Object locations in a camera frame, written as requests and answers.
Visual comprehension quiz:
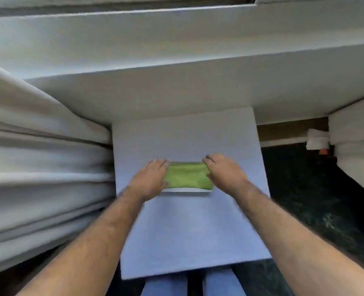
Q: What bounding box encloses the person's right hand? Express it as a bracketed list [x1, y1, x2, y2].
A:
[202, 154, 251, 198]

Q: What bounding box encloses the person's left hand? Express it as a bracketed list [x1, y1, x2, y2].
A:
[127, 159, 170, 203]

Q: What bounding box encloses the green cloth pad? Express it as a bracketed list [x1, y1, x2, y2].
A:
[164, 162, 214, 191]

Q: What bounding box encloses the person's left forearm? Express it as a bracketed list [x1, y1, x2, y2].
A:
[15, 187, 145, 296]

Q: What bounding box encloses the person's right forearm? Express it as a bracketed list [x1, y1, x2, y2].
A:
[233, 181, 364, 296]

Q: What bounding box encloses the white flat board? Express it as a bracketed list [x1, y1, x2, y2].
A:
[111, 106, 273, 280]

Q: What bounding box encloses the large white foam slab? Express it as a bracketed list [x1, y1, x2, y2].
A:
[24, 42, 364, 127]
[0, 3, 364, 80]

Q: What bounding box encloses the brown wooden strip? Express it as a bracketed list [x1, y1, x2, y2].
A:
[257, 117, 330, 143]

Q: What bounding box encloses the crumpled white paper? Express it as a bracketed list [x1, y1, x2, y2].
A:
[306, 129, 330, 151]

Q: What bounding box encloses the stack of white foam sheets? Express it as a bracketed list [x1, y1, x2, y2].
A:
[0, 59, 117, 279]

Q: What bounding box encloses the white foam block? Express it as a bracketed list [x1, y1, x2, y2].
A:
[328, 94, 364, 201]

